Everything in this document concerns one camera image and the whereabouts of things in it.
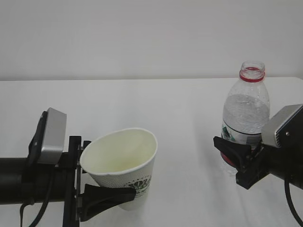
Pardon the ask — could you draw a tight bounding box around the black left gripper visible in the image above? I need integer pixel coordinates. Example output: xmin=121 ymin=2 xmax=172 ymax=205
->
xmin=59 ymin=136 xmax=136 ymax=227

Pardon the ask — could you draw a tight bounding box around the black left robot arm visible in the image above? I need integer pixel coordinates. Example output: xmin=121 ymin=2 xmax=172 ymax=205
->
xmin=0 ymin=136 xmax=136 ymax=227

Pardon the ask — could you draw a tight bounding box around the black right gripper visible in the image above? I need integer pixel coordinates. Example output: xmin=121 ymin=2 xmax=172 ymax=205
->
xmin=213 ymin=136 xmax=303 ymax=190

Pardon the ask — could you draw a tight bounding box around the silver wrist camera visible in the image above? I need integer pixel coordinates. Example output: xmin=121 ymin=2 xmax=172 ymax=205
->
xmin=27 ymin=107 xmax=67 ymax=166
xmin=261 ymin=104 xmax=303 ymax=148

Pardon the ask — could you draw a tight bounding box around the black right camera cable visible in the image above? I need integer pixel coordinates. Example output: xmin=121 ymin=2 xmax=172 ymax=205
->
xmin=284 ymin=179 xmax=303 ymax=227

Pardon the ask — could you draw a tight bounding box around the white paper cup green logo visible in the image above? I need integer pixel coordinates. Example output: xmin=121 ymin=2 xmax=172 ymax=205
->
xmin=80 ymin=128 xmax=158 ymax=211

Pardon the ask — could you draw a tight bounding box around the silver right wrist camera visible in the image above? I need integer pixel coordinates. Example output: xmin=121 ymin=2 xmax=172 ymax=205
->
xmin=261 ymin=104 xmax=303 ymax=148

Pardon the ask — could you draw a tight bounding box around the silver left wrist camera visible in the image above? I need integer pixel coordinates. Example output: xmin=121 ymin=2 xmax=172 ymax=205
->
xmin=27 ymin=107 xmax=67 ymax=166

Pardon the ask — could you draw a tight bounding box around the clear water bottle red label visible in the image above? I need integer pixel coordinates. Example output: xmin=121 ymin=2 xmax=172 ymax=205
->
xmin=220 ymin=60 xmax=271 ymax=175

